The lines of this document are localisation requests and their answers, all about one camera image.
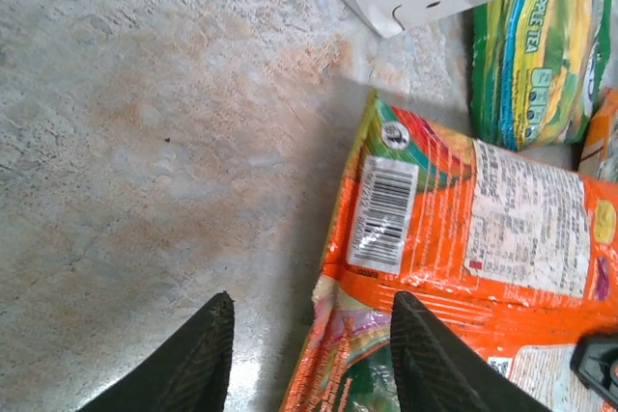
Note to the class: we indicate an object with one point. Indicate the green Fox's candy bag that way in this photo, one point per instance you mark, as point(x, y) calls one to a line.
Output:
point(541, 60)

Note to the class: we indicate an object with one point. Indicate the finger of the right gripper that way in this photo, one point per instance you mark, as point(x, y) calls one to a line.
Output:
point(598, 366)

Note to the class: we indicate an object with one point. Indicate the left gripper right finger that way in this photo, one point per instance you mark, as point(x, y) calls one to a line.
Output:
point(434, 368)

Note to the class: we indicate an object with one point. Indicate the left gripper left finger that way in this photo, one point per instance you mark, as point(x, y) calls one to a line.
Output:
point(188, 364)

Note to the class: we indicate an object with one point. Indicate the small orange snack packet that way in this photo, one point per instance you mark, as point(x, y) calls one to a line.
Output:
point(603, 142)

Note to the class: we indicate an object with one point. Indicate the large orange candy bag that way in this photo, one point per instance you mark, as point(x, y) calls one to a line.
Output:
point(483, 219)

